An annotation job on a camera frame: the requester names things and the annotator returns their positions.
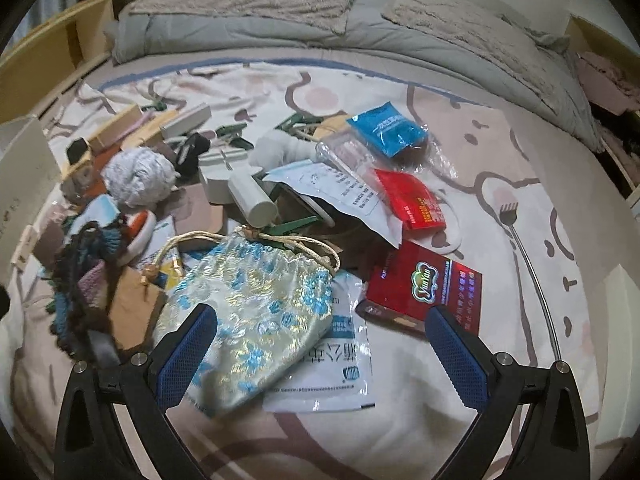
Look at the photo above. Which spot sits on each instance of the black clip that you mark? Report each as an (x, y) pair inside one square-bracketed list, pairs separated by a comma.
[(192, 155)]

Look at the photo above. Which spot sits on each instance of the dark clothes pile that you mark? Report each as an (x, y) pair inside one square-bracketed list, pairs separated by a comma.
[(620, 135)]

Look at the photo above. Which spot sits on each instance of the white tube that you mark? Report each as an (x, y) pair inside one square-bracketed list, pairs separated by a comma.
[(250, 197)]

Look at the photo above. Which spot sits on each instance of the beige bed sheet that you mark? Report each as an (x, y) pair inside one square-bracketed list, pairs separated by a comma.
[(575, 160)]

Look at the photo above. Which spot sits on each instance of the cream perfume box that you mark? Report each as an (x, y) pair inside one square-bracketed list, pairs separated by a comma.
[(80, 180)]

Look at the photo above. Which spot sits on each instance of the metal backscratcher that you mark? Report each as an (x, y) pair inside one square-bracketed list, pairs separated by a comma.
[(507, 210)]

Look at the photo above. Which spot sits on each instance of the wooden closet shelf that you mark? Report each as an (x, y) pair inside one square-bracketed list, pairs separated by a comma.
[(580, 30)]

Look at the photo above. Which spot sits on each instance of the white patterned cloth ball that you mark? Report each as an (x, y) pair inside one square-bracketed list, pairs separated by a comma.
[(140, 177)]

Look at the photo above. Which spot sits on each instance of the small pale box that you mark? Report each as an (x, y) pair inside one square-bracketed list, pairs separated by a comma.
[(25, 250)]

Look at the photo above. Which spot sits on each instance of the large white mask packet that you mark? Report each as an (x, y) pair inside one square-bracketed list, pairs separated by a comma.
[(325, 370)]

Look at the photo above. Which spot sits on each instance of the blue packet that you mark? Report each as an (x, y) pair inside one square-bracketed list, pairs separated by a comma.
[(385, 130)]

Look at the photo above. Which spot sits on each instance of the pink clothes pile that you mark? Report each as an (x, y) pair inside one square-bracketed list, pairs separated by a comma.
[(605, 80)]

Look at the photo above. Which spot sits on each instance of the white paper packet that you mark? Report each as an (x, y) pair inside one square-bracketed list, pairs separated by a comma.
[(350, 195)]

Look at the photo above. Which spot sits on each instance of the white rectangular box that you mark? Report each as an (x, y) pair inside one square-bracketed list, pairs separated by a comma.
[(185, 121)]

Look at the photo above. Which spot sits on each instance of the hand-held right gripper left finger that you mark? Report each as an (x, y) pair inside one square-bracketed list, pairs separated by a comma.
[(185, 355)]

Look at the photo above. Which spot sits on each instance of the bear print blanket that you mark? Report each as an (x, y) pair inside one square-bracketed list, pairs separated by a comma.
[(400, 435)]

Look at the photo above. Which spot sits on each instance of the light wooden box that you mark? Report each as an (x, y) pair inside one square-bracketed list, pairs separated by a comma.
[(115, 127)]

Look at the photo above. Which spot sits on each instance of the wooden comb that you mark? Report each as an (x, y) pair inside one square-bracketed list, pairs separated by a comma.
[(152, 135)]

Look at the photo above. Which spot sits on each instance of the white shoe box lid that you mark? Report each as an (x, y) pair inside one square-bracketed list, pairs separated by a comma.
[(620, 340)]

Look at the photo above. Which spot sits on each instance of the red box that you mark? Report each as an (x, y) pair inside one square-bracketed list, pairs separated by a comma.
[(425, 280)]

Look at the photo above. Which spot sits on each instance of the clear plastic bag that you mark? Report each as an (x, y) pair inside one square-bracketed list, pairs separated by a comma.
[(345, 152)]

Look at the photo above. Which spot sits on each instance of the green clothes peg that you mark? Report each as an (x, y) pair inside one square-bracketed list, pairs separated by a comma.
[(290, 228), (154, 105), (231, 131), (292, 122)]

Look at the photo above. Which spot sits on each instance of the red packet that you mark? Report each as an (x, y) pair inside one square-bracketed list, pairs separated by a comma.
[(407, 197)]

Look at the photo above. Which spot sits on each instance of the white shoe box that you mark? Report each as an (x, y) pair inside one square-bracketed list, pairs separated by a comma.
[(25, 185)]

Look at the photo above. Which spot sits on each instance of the brown leather wallet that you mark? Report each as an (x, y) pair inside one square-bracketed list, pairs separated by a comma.
[(102, 162)]

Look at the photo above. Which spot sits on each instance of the grey duvet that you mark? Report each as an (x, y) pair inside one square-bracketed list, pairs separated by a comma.
[(225, 35)]

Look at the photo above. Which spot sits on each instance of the orange white case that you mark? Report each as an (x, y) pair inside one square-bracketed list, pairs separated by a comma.
[(140, 235)]

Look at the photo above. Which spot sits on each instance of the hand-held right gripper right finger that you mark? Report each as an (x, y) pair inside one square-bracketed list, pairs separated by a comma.
[(455, 360)]

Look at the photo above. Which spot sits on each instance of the wooden bedside shelf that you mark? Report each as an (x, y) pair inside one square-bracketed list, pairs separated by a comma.
[(50, 60)]

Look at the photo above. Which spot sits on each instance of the blue brown crochet piece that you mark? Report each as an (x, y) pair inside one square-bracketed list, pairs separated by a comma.
[(75, 280)]

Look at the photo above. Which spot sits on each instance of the white plush toy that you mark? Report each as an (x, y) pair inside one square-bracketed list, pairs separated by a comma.
[(280, 150)]

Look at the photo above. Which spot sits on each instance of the white plug adapter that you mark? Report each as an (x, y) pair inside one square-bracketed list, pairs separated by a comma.
[(220, 180)]

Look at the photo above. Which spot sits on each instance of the brown cylinder case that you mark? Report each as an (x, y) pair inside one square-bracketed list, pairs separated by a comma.
[(50, 245)]

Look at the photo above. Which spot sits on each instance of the tan leather tag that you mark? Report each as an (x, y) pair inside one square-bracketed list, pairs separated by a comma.
[(132, 305)]

